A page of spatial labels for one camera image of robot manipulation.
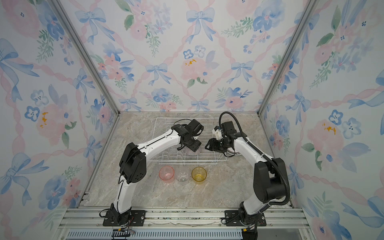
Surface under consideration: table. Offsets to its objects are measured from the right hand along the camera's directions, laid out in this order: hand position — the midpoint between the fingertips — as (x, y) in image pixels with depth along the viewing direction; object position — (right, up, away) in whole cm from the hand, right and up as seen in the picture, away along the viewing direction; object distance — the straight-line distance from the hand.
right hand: (209, 146), depth 89 cm
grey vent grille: (-26, -39, -18) cm, 50 cm away
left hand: (-9, +2, +2) cm, 9 cm away
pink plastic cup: (-25, -15, -1) cm, 30 cm away
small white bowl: (-12, -4, +4) cm, 13 cm away
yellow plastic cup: (-6, -16, -1) cm, 17 cm away
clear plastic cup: (-16, -18, -1) cm, 24 cm away
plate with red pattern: (+15, -5, +4) cm, 16 cm away
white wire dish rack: (-22, -7, +7) cm, 24 cm away
